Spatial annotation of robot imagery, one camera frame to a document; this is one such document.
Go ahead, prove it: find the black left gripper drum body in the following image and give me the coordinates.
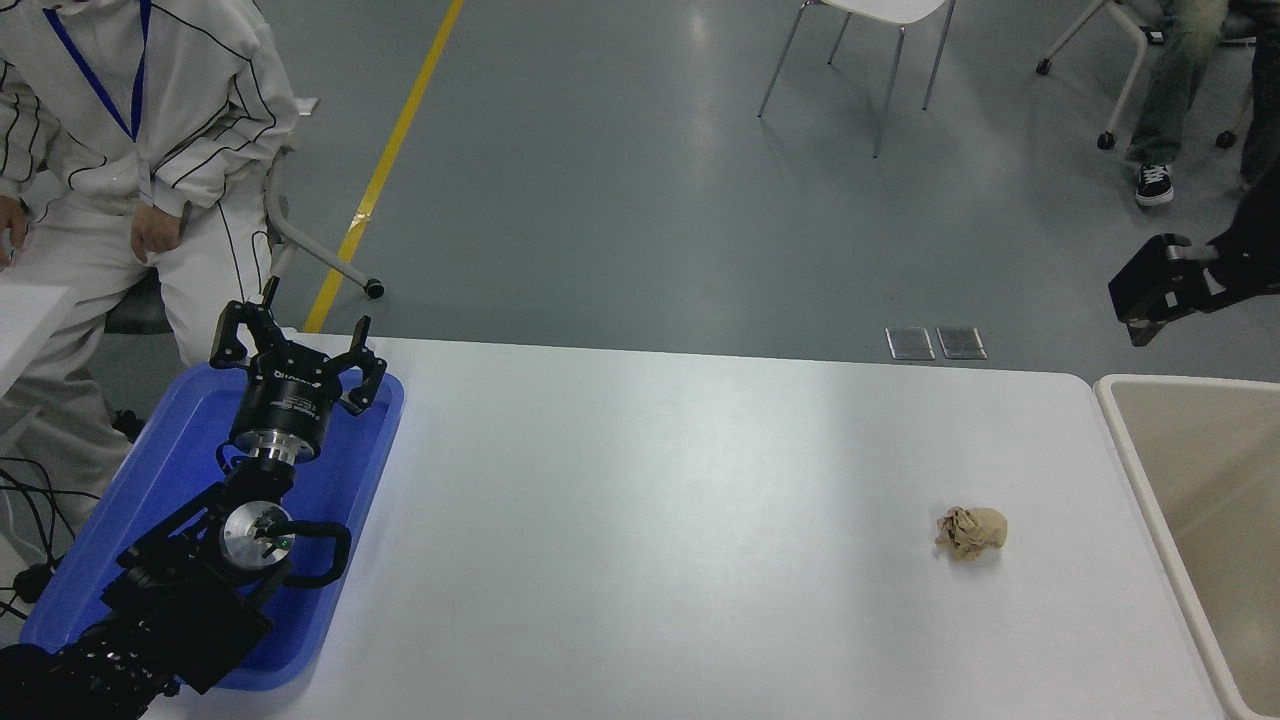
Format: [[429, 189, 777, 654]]
[[230, 345, 351, 448]]

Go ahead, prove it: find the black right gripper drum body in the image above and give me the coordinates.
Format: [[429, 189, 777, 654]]
[[1204, 236, 1257, 301]]

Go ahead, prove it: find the tan paper ball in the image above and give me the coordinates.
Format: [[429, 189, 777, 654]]
[[935, 506, 1009, 563]]

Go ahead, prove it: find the person's left hand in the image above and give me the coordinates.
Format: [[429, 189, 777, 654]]
[[130, 204, 183, 267]]

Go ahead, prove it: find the person's right hand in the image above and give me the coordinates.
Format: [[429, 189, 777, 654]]
[[0, 195, 30, 267]]

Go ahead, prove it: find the blue plastic tray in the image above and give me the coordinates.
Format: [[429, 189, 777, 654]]
[[20, 362, 406, 693]]

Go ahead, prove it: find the grey wheeled office chair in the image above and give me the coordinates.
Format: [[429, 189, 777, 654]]
[[105, 95, 387, 337]]

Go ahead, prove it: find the white wheeled chair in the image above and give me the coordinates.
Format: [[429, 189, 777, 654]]
[[1035, 0, 1257, 152]]

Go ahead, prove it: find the large pale bin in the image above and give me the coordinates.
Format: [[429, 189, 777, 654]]
[[1093, 374, 1280, 720]]

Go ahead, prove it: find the seated person in green trousers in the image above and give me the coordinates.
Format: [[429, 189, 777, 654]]
[[1125, 0, 1280, 208]]

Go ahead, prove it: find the white side desk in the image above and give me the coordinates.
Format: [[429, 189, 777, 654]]
[[0, 283, 77, 397]]

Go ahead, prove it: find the seated person in white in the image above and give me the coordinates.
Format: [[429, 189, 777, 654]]
[[0, 0, 301, 531]]

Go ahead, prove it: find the white chair with metal legs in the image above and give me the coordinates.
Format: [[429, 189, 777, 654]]
[[757, 0, 958, 159]]

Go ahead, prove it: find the blue lanyard with badge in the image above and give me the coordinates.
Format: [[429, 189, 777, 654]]
[[42, 0, 153, 143]]

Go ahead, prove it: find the black floor cable bundle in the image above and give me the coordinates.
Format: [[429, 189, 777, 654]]
[[0, 455, 101, 621]]

